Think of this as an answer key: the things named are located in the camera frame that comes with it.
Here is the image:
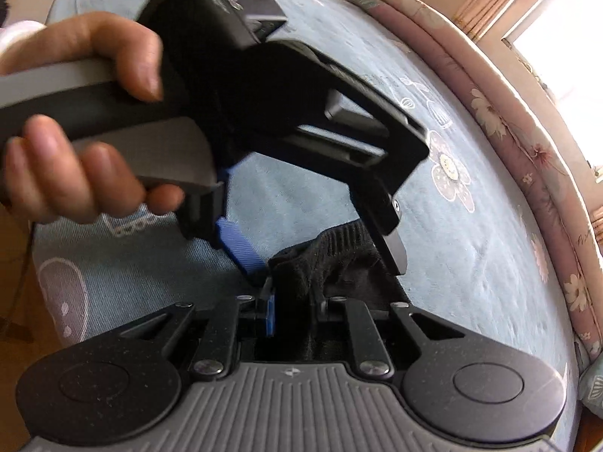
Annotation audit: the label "blue pillow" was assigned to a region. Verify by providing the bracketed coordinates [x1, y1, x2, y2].
[577, 360, 603, 417]

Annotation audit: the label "black pants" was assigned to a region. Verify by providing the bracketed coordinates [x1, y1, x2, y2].
[268, 219, 412, 363]

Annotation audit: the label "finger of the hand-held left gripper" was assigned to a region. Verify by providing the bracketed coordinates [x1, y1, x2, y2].
[350, 182, 409, 277]
[176, 183, 261, 277]

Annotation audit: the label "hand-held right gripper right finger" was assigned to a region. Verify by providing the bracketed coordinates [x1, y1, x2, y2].
[317, 296, 468, 380]

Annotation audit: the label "person's left hand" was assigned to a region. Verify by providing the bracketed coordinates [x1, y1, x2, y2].
[0, 11, 186, 225]

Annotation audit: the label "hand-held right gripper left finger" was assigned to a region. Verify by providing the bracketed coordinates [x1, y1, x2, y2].
[118, 277, 277, 380]

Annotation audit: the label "window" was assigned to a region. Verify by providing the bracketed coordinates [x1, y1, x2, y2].
[502, 0, 603, 161]

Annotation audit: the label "pink floral quilt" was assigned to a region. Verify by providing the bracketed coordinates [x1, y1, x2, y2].
[340, 0, 603, 373]

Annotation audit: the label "blue floral bed sheet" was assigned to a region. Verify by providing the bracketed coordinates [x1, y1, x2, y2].
[31, 0, 582, 452]

